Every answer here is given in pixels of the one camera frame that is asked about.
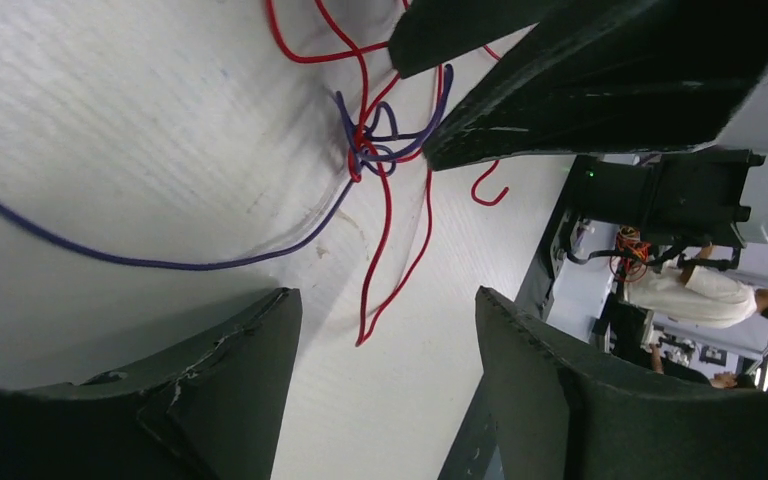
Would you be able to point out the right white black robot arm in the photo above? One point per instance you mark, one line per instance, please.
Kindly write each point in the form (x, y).
(677, 199)

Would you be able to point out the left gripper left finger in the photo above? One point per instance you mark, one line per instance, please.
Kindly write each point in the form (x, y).
(209, 407)

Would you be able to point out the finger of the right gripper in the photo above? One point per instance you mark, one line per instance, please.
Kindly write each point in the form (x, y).
(432, 32)
(614, 77)

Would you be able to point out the person in white shirt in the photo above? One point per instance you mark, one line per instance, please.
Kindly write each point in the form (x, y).
(693, 294)

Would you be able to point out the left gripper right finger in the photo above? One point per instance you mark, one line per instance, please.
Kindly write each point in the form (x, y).
(565, 410)

